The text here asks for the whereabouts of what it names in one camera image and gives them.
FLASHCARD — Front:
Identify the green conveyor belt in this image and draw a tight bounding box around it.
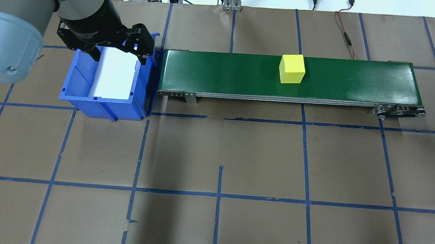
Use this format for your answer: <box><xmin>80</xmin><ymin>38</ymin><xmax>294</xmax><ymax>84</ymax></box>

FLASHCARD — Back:
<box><xmin>156</xmin><ymin>37</ymin><xmax>431</xmax><ymax>129</ymax></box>

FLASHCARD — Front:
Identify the white foam pad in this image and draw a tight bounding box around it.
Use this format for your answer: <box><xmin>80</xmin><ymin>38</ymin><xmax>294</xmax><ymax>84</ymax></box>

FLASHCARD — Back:
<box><xmin>89</xmin><ymin>44</ymin><xmax>143</xmax><ymax>104</ymax></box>

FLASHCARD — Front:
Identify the yellow foam block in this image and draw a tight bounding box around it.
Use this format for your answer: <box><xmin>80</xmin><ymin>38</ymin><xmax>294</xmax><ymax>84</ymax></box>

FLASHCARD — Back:
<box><xmin>277</xmin><ymin>53</ymin><xmax>308</xmax><ymax>86</ymax></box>

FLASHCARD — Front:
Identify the blue plastic storage bin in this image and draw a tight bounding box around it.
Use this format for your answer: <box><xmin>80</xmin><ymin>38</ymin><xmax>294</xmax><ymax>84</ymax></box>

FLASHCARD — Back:
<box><xmin>57</xmin><ymin>23</ymin><xmax>160</xmax><ymax>125</ymax></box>

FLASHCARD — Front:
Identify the red conveyor power wire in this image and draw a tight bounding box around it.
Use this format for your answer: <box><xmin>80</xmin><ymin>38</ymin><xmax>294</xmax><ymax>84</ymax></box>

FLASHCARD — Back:
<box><xmin>330</xmin><ymin>3</ymin><xmax>364</xmax><ymax>60</ymax></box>

